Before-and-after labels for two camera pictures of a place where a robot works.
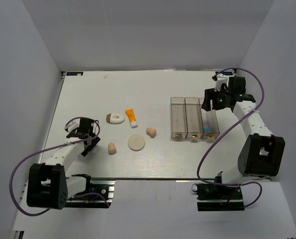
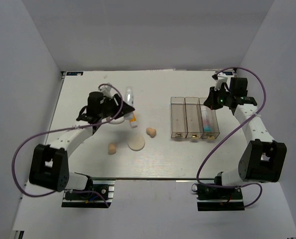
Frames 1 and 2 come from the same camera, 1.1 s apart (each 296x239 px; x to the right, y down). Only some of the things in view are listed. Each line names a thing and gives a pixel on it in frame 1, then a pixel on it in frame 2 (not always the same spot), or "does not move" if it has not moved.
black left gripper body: [93, 135] → [104, 111]
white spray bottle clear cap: [95, 149] → [129, 99]
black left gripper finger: [94, 142] → [118, 107]
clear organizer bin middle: [195, 125] does not move
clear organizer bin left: [178, 117] does not move
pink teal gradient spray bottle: [208, 121] does not move
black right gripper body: [222, 94] does not move
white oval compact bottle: [114, 118] does not move
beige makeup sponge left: [111, 148] does not move
